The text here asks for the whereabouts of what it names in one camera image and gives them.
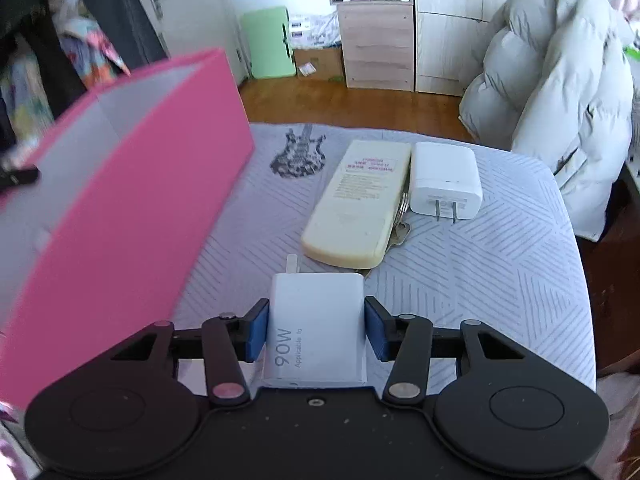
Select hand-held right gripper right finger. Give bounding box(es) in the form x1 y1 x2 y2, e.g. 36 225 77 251
365 296 526 403

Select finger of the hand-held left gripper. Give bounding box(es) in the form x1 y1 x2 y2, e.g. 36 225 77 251
0 149 41 196

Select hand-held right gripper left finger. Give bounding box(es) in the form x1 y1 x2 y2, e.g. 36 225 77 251
110 299 271 407

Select large white power adapter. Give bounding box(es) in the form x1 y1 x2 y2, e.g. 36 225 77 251
260 255 369 389

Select pink cardboard box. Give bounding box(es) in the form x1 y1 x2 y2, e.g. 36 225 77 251
0 48 256 411

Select metal keys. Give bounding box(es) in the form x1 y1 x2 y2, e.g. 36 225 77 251
384 194 414 252

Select cream labelled remote control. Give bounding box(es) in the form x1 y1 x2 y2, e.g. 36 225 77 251
301 140 412 269

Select cat print tablecloth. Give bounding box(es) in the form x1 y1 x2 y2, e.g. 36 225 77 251
165 122 599 397

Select white door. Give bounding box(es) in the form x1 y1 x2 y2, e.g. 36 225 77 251
120 0 242 87

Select brown cardboard box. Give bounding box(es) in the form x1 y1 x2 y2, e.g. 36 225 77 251
292 46 346 81

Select green folding stool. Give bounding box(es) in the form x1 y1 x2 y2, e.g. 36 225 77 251
239 6 296 80

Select wooden shelf cabinet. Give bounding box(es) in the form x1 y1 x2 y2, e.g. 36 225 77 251
324 0 416 92

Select grey puffer jacket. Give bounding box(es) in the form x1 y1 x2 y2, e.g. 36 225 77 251
458 0 636 244

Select tissue packs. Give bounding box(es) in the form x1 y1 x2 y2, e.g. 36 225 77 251
289 10 344 49

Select light wooden wardrobe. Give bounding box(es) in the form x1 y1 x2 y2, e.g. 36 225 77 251
412 0 601 97

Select white pronged wall charger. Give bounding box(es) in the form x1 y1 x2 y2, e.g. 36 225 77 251
408 141 484 224

